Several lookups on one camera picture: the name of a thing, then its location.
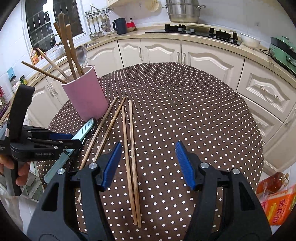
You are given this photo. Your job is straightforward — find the light blue handled utensil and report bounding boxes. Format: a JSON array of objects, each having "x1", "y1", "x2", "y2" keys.
[{"x1": 44, "y1": 118, "x2": 94, "y2": 184}]

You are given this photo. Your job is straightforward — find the red oil bottle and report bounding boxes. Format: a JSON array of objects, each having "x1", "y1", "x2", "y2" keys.
[{"x1": 256, "y1": 172, "x2": 289, "y2": 194}]

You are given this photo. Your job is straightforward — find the lower kitchen cabinets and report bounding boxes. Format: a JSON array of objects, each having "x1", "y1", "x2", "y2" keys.
[{"x1": 23, "y1": 38, "x2": 296, "y2": 172}]

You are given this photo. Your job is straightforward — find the brown polka dot tablecloth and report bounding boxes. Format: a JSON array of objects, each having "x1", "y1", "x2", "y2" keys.
[{"x1": 36, "y1": 62, "x2": 265, "y2": 241}]

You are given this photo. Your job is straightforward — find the white bowl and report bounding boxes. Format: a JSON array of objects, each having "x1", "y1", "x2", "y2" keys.
[{"x1": 240, "y1": 33, "x2": 260, "y2": 49}]

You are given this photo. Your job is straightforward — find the pink utensil holder cup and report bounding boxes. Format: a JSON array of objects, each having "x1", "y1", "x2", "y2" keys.
[{"x1": 62, "y1": 65, "x2": 109, "y2": 121}]

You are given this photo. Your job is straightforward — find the green electric cooker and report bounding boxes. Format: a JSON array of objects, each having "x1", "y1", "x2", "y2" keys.
[{"x1": 268, "y1": 36, "x2": 296, "y2": 76}]

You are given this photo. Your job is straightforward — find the hanging utensil rack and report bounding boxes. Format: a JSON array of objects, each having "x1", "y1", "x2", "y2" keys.
[{"x1": 84, "y1": 4, "x2": 113, "y2": 41}]

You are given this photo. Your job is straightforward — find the wooden chopstick in cup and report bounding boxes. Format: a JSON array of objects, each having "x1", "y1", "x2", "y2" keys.
[
  {"x1": 65, "y1": 24, "x2": 84, "y2": 76},
  {"x1": 53, "y1": 22, "x2": 62, "y2": 41},
  {"x1": 22, "y1": 61, "x2": 67, "y2": 84},
  {"x1": 37, "y1": 48, "x2": 71, "y2": 83}
]

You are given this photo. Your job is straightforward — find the metal spoon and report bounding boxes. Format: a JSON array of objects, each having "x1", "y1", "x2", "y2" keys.
[{"x1": 75, "y1": 46, "x2": 87, "y2": 67}]

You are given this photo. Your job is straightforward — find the person's left hand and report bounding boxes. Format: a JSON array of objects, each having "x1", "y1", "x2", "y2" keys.
[{"x1": 0, "y1": 155, "x2": 31, "y2": 187}]

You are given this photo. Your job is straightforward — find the black electric kettle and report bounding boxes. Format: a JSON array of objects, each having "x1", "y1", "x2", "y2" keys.
[{"x1": 112, "y1": 18, "x2": 127, "y2": 35}]

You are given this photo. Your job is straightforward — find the steel stock pot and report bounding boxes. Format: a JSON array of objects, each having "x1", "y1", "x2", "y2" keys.
[{"x1": 165, "y1": 0, "x2": 206, "y2": 23}]

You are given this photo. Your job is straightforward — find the window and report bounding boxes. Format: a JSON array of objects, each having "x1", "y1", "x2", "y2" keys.
[{"x1": 25, "y1": 0, "x2": 83, "y2": 52}]

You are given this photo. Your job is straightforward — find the glass jar white lid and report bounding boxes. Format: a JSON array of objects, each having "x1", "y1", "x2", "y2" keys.
[{"x1": 10, "y1": 75, "x2": 22, "y2": 94}]

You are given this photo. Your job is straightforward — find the orange snack bag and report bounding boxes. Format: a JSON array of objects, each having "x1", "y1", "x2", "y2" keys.
[{"x1": 261, "y1": 185, "x2": 295, "y2": 226}]

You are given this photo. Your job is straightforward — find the black gas stove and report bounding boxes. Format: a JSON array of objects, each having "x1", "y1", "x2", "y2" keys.
[{"x1": 145, "y1": 24, "x2": 241, "y2": 46}]

